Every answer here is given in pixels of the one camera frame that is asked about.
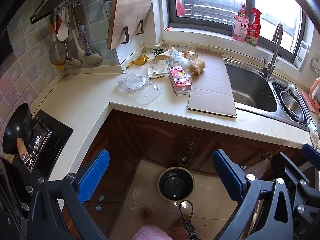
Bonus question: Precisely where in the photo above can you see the clear plastic clamshell container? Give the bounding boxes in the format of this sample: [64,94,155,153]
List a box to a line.
[117,72,163,105]

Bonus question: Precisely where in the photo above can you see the red spray bottle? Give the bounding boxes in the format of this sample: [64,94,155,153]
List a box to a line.
[245,8,262,47]

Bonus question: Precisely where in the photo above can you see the black utensil rack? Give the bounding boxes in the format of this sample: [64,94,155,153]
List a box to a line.
[30,0,98,25]

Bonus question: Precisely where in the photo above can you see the flat cardboard sheet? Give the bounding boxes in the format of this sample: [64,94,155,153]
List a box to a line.
[187,48,237,117]

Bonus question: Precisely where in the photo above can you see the orange paper cup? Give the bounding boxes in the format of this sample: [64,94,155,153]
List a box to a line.
[184,50,198,61]

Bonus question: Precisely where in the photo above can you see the wooden cutting board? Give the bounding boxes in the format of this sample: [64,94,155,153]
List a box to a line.
[107,0,154,50]

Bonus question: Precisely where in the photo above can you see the round cream trash bin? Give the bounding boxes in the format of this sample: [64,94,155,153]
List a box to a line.
[157,166,195,202]

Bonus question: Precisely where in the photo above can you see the yellow knitted slipper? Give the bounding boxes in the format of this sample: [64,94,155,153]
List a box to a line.
[140,207,153,222]

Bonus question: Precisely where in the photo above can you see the mesh strainer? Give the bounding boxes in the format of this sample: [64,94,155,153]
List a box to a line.
[49,15,68,67]

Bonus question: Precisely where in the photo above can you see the pink printed box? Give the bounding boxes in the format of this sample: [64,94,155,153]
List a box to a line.
[168,66,192,96]

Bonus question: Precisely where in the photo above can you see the steel ladle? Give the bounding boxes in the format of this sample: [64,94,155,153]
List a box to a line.
[77,24,103,67]

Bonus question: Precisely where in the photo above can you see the steel bowl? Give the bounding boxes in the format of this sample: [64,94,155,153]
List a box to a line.
[279,90,308,127]

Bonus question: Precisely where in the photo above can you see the white soup ladle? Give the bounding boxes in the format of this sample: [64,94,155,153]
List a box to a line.
[71,29,87,64]

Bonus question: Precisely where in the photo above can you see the black gas stove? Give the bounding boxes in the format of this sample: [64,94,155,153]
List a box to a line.
[6,110,74,174]

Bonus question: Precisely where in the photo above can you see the stainless steel sink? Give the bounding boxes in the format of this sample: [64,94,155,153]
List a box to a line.
[223,57,313,131]

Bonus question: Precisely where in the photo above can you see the pink detergent pouch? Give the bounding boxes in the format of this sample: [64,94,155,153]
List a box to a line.
[232,4,250,42]

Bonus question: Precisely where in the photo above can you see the wooden kitchen cabinet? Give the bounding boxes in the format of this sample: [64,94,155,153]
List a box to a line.
[61,109,316,232]

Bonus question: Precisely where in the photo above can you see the pink plastic board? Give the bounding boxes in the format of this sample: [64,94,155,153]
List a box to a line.
[299,77,320,111]

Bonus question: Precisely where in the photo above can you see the black cable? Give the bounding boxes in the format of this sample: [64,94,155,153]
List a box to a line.
[179,200,200,240]

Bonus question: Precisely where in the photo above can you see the red cloth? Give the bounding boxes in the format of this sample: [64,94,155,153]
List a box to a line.
[176,0,187,17]

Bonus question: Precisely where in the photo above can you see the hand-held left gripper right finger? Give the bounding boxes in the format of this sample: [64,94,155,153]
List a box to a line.
[212,149,297,240]

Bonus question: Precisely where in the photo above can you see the yellow foil wrapper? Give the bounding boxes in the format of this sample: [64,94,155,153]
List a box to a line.
[126,54,150,70]

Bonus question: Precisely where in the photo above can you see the yellow printed milk carton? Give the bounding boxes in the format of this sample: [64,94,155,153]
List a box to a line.
[152,47,179,67]

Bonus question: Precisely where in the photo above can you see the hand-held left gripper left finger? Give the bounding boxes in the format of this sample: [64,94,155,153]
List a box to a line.
[27,149,110,240]

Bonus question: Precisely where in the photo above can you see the white rice paddle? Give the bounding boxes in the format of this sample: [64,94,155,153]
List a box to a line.
[57,7,69,42]

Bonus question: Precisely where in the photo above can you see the white plastic holder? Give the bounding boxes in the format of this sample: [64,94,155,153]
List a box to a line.
[294,40,310,70]

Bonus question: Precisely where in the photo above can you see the black wok with wooden handle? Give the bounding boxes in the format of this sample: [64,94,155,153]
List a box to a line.
[2,102,33,164]

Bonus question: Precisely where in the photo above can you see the wood-handled utensil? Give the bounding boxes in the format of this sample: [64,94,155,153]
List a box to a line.
[73,4,85,40]

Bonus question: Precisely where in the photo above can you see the steel faucet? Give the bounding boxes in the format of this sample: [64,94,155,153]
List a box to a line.
[262,23,284,78]

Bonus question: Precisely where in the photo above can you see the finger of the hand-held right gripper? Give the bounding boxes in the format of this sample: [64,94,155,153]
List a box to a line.
[272,152,320,222]
[301,143,320,165]

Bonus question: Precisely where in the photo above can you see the black built-in appliance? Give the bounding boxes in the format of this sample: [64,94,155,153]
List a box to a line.
[0,155,38,240]

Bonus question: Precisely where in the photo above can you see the pink fleece pants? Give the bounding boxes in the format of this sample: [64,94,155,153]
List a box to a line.
[132,217,189,240]

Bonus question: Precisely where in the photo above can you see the clear plastic bottle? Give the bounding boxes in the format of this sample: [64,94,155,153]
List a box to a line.
[178,56,192,68]

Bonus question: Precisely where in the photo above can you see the white rag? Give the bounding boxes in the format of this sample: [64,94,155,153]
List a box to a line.
[308,123,320,145]

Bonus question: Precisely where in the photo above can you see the ornate metal cabinet fitting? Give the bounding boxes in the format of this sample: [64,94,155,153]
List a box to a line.
[259,150,278,159]
[186,134,197,153]

